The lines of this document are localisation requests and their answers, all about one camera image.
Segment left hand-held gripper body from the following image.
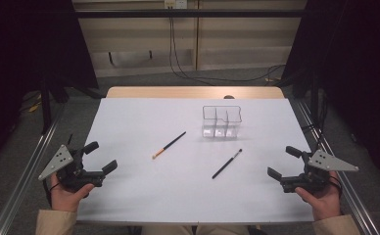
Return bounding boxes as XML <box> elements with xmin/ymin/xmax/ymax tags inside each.
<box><xmin>38</xmin><ymin>144</ymin><xmax>106</xmax><ymax>192</ymax></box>

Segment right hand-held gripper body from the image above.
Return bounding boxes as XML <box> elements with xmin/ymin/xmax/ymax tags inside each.
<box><xmin>279</xmin><ymin>149</ymin><xmax>359</xmax><ymax>194</ymax></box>

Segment black makeup brush grey bristles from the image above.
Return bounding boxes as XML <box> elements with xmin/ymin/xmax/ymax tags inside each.
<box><xmin>212</xmin><ymin>148</ymin><xmax>244</xmax><ymax>180</ymax></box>

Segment makeup brush with orange ferrule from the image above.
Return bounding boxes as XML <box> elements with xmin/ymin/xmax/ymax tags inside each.
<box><xmin>152</xmin><ymin>131</ymin><xmax>187</xmax><ymax>161</ymax></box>

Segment clear plastic organizer box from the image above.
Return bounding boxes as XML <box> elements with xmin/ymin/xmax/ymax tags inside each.
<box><xmin>202</xmin><ymin>105</ymin><xmax>243</xmax><ymax>139</ymax></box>

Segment person's right hand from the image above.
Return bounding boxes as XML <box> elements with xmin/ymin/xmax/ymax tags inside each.
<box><xmin>295</xmin><ymin>170</ymin><xmax>343</xmax><ymax>221</ymax></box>

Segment person's left hand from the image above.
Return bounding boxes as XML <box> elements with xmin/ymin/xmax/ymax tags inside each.
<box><xmin>50</xmin><ymin>172</ymin><xmax>96</xmax><ymax>213</ymax></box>

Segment white table cover sheet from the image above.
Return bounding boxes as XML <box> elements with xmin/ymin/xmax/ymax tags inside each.
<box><xmin>76</xmin><ymin>97</ymin><xmax>314</xmax><ymax>224</ymax></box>

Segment black stand leg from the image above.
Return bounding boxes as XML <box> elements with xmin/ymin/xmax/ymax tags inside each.
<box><xmin>40</xmin><ymin>76</ymin><xmax>54</xmax><ymax>134</ymax></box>

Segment yellow floor item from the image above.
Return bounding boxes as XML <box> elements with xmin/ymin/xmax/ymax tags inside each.
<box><xmin>27</xmin><ymin>102</ymin><xmax>43</xmax><ymax>114</ymax></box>

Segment black curtain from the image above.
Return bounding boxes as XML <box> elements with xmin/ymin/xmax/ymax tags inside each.
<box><xmin>281</xmin><ymin>0</ymin><xmax>380</xmax><ymax>187</ymax></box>
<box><xmin>0</xmin><ymin>0</ymin><xmax>98</xmax><ymax>170</ymax></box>

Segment white power socket strip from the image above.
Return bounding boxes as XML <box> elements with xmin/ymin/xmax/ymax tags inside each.
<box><xmin>164</xmin><ymin>0</ymin><xmax>188</xmax><ymax>10</ymax></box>

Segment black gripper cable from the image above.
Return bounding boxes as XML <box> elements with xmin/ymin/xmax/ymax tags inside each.
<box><xmin>48</xmin><ymin>181</ymin><xmax>63</xmax><ymax>194</ymax></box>
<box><xmin>328</xmin><ymin>175</ymin><xmax>343</xmax><ymax>197</ymax></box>

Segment aluminium rail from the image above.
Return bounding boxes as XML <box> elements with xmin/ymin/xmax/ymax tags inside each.
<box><xmin>0</xmin><ymin>104</ymin><xmax>67</xmax><ymax>235</ymax></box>
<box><xmin>294</xmin><ymin>99</ymin><xmax>380</xmax><ymax>235</ymax></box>

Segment black power cable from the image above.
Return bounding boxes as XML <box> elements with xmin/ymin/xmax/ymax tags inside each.
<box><xmin>169</xmin><ymin>16</ymin><xmax>287</xmax><ymax>83</ymax></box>
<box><xmin>167</xmin><ymin>16</ymin><xmax>220</xmax><ymax>86</ymax></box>

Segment black horizontal frame bar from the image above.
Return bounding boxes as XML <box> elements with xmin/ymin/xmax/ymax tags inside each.
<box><xmin>74</xmin><ymin>9</ymin><xmax>307</xmax><ymax>19</ymax></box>

